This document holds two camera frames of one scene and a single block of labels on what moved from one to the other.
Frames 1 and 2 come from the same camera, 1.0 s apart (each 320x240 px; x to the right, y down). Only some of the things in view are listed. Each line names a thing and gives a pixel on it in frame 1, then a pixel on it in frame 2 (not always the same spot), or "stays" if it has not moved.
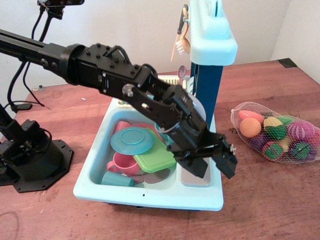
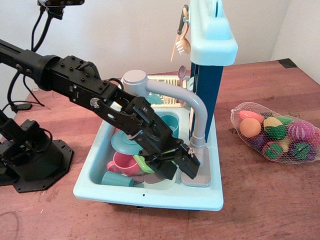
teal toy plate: [132, 140] stays
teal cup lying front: [112, 178] stays
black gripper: [190, 135] → [157, 141]
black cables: [23, 105] stays
